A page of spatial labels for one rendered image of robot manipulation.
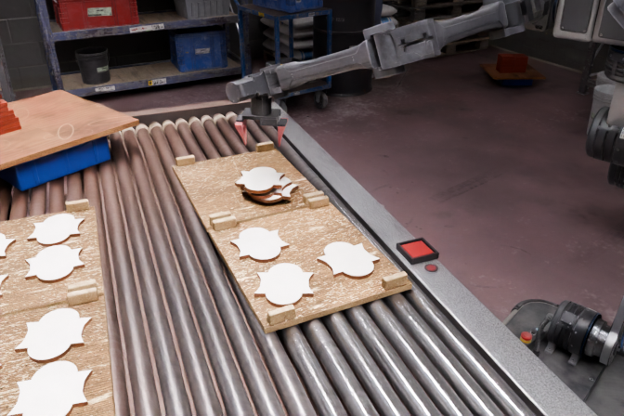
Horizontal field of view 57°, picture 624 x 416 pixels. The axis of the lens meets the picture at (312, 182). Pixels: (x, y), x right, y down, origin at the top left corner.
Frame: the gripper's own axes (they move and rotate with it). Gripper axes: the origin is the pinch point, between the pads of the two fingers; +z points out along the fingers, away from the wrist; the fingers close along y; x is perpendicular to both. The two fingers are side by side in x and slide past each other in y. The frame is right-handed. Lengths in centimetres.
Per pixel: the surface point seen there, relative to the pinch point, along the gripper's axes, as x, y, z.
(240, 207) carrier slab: -13.9, -4.3, 13.6
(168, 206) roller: -12.3, -25.1, 15.5
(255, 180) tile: -8.0, -0.8, 8.1
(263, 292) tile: -52, 8, 12
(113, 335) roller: -64, -20, 15
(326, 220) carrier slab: -18.7, 19.8, 13.3
